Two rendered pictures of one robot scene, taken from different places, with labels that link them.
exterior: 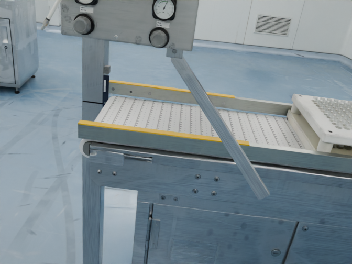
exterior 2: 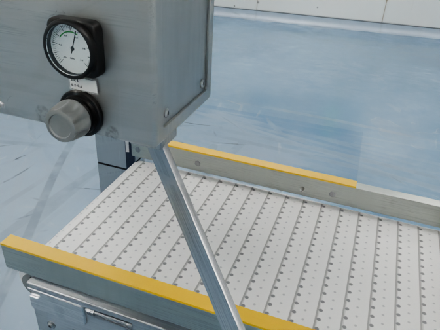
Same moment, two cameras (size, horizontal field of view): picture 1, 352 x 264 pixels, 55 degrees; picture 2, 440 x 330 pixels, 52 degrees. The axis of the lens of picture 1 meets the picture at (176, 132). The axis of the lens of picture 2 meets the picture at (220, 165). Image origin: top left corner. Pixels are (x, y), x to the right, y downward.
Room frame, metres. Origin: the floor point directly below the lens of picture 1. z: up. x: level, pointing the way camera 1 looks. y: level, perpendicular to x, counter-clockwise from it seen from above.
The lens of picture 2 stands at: (0.33, -0.14, 1.16)
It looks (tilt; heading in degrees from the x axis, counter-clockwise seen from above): 30 degrees down; 19
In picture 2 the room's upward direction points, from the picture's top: 3 degrees clockwise
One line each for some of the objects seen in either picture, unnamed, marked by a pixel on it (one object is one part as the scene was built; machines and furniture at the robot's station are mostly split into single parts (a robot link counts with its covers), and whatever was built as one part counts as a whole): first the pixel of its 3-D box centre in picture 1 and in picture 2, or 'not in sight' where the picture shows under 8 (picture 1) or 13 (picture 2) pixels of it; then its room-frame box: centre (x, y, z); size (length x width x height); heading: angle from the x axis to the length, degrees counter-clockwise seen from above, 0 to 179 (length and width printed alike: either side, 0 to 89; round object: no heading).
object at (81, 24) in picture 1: (82, 21); not in sight; (0.55, 0.17, 1.04); 0.03 x 0.02 x 0.04; 91
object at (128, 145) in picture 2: (105, 109); (131, 179); (0.88, 0.21, 0.75); 0.02 x 0.01 x 0.20; 91
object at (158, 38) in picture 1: (158, 35); (70, 112); (0.55, 0.05, 1.04); 0.03 x 0.03 x 0.04; 1
